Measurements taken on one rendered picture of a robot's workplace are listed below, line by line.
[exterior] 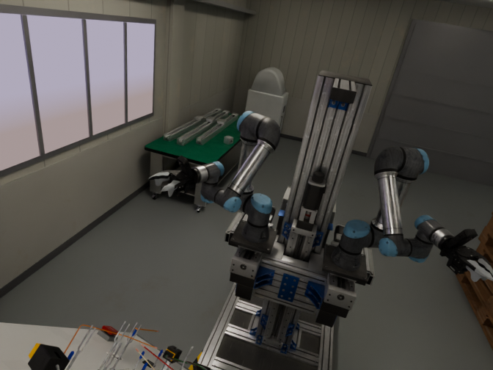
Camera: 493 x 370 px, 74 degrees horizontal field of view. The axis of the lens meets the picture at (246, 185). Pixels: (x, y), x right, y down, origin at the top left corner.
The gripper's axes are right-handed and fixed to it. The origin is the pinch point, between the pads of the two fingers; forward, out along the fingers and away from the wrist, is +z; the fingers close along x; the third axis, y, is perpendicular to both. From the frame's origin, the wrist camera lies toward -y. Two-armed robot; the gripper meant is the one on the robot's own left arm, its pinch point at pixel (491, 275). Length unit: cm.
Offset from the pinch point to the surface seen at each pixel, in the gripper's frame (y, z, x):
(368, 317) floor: 167, -116, -54
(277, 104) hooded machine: 86, -554, -79
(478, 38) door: -40, -479, -413
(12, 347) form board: -4, 6, 140
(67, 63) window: -36, -228, 187
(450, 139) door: 141, -468, -411
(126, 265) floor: 138, -185, 161
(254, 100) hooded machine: 83, -575, -36
